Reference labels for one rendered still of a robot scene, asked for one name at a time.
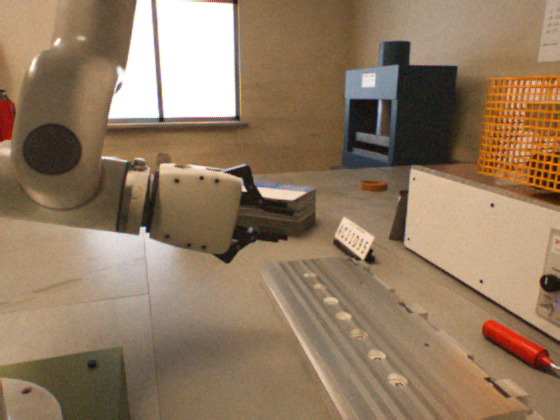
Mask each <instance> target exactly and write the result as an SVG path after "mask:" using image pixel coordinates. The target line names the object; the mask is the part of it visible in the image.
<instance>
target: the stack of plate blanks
mask: <svg viewBox="0 0 560 420"><path fill-rule="evenodd" d="M254 183H258V184H267V185H276V186H290V185H280V184H271V183H262V182H254ZM294 187H303V188H312V189H313V190H312V191H310V192H308V193H306V194H304V195H302V196H300V198H298V199H295V200H285V201H286V202H287V205H288V206H289V207H292V208H293V210H294V214H293V215H286V214H275V213H270V212H265V211H264V209H263V208H259V207H256V206H246V205H239V209H238V214H237V217H236V222H235V225H239V226H243V227H247V228H250V227H254V226H256V225H261V226H267V227H272V228H279V229H283V230H284V231H285V232H286V234H287V235H291V236H300V234H301V233H303V232H304V231H305V230H306V229H308V228H309V227H311V226H312V225H313V224H314V223H315V190H316V188H315V187H308V186H294Z"/></svg>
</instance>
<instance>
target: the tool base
mask: <svg viewBox="0 0 560 420"><path fill-rule="evenodd" d="M352 263H354V265H360V266H361V267H363V268H364V269H365V270H366V272H369V273H370V274H371V275H372V276H373V273H372V272H370V270H371V265H368V264H367V263H366V261H365V260H359V261H357V260H356V259H354V258H352ZM261 285H262V286H263V287H264V291H265V293H266V294H267V296H268V298H269V300H270V301H271V302H272V306H273V308H274V309H275V311H276V313H277V315H278V316H279V319H280V321H281V322H282V324H283V326H284V328H285V329H286V332H287V334H288V336H289V337H290V339H291V341H292V343H293V346H294V347H295V349H296V351H297V352H298V354H299V356H300V358H301V361H302V362H303V364H304V365H305V367H306V369H307V371H308V374H309V376H310V377H311V379H312V380H313V382H314V384H315V387H316V389H317V391H318V392H319V393H320V395H321V397H322V399H323V402H324V404H325V406H326V407H327V408H328V410H329V412H330V415H331V417H332V419H333V420H349V419H348V418H347V416H346V414H345V413H344V410H343V408H342V407H341V406H340V404H339V402H338V400H337V398H336V396H335V395H334V393H333V392H332V390H331V389H330V386H329V384H328V383H327V381H326V379H324V377H323V373H322V372H321V371H320V369H319V367H318V366H317V365H316V363H315V360H314V358H313V357H312V356H311V354H310V352H309V351H308V348H307V346H306V344H304V342H303V340H302V338H301V336H300V334H299V333H298V331H297V329H296V328H295V327H294V325H293V322H292V321H291V319H290V317H289V315H287V313H286V310H285V308H284V307H283V305H282V304H281V302H280V301H279V298H278V296H277V294H276V293H275V292H274V290H273V288H272V286H271V284H270V282H269V281H268V279H267V278H266V276H265V275H264V272H261ZM391 293H392V294H395V293H394V292H393V291H391ZM395 296H396V297H397V298H398V299H400V300H401V301H403V299H402V298H401V297H399V296H398V295H397V294H395ZM402 308H404V309H405V310H406V311H407V312H409V313H416V314H417V315H419V316H420V317H421V318H422V319H423V320H424V321H425V322H427V323H428V324H429V325H431V327H432V328H433V329H435V330H437V331H439V329H437V328H436V327H435V326H433V325H432V324H431V322H428V312H427V311H425V310H424V308H422V307H420V306H419V305H418V304H412V305H409V304H408V303H407V302H405V301H403V305H402ZM469 359H470V360H471V361H472V362H474V364H476V365H477V366H478V367H480V368H481V370H482V371H484V372H486V373H487V374H488V375H489V377H490V381H489V384H490V385H492V386H493V387H494V388H495V389H496V390H497V391H498V392H500V393H501V394H502V395H503V396H504V397H505V398H506V399H507V398H511V397H514V398H515V399H517V400H518V401H519V402H520V403H521V404H523V405H524V406H525V407H526V408H527V412H526V416H525V420H545V419H544V418H542V417H541V416H540V415H539V413H536V412H535V411H534V410H533V409H532V408H531V407H530V406H528V402H529V398H530V395H529V394H528V393H527V392H525V391H524V390H523V389H522V388H520V387H519V386H518V385H516V384H515V383H514V382H513V381H512V380H510V378H506V379H502V380H498V379H496V378H495V377H494V376H493V375H491V374H490V373H489V371H487V370H485V369H484V368H483V367H482V365H481V364H478V363H477V362H476V361H475V360H474V359H473V358H472V357H469Z"/></svg>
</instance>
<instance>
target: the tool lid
mask: <svg viewBox="0 0 560 420"><path fill-rule="evenodd" d="M264 275H265V276H266V278H267V279H268V281H269V282H270V284H271V286H272V288H273V290H274V292H275V293H276V294H277V296H278V298H279V301H280V302H281V304H282V305H283V307H284V308H285V310H286V313H287V315H289V317H290V319H291V321H292V322H293V325H294V327H295V328H296V329H297V331H298V333H299V334H300V336H301V338H302V340H303V342H304V344H306V346H307V348H308V351H309V352H310V354H311V356H312V357H313V358H314V360H315V363H316V365H317V366H318V367H319V369H320V371H321V372H322V373H323V377H324V379H326V381H327V383H328V384H329V386H330V389H331V390H332V392H333V393H334V395H335V396H336V398H337V400H338V402H339V404H340V406H341V407H342V408H343V410H344V413H345V414H346V416H347V418H348V419H349V420H525V416H526V412H527V408H526V407H525V406H524V405H523V404H521V403H520V402H519V401H518V400H517V399H515V398H514V397H511V398H507V399H506V398H505V397H504V396H503V395H502V394H501V393H500V392H498V391H497V390H496V389H495V388H494V387H493V386H492V385H490V384H489V381H490V377H489V375H488V374H487V373H486V372H484V371H482V370H481V368H480V367H478V366H477V365H476V364H474V362H472V361H471V360H470V359H469V357H472V358H473V359H474V355H472V354H471V353H470V352H469V351H468V350H466V349H465V348H464V347H463V346H461V345H460V343H458V342H456V341H455V340H454V339H453V337H451V336H449V335H448V334H447V333H446V332H445V331H444V330H439V331H437V330H435V329H433V328H432V327H431V325H429V324H428V323H427V322H425V321H424V320H423V319H422V318H421V317H420V316H419V315H417V314H416V313H409V312H407V311H406V310H405V309H404V308H402V305H403V301H401V300H400V299H398V298H397V297H396V296H395V294H392V293H391V291H393V292H394V293H395V289H394V288H392V287H391V286H389V285H388V284H387V283H386V282H385V281H384V280H383V279H381V278H380V277H379V276H378V275H373V276H372V275H371V274H370V273H369V272H366V270H365V269H364V268H363V267H361V266H360V265H353V264H352V258H351V257H349V256H341V257H332V258H314V259H305V260H295V261H286V262H278V263H269V264H264ZM308 276H311V277H315V278H307V277H308ZM315 288H323V289H324V290H317V289H315ZM326 301H335V302H337V303H335V304H330V303H327V302H326ZM339 316H346V317H349V318H350V319H348V320H342V319H339V318H337V317H339ZM354 334H360V335H363V336H365V337H364V338H357V337H352V335H354ZM369 355H379V356H381V357H382V358H384V359H382V360H374V359H372V358H369V357H368V356H369ZM389 379H399V380H402V382H404V383H405V384H406V385H405V386H394V385H391V384H390V383H389V382H388V380H389Z"/></svg>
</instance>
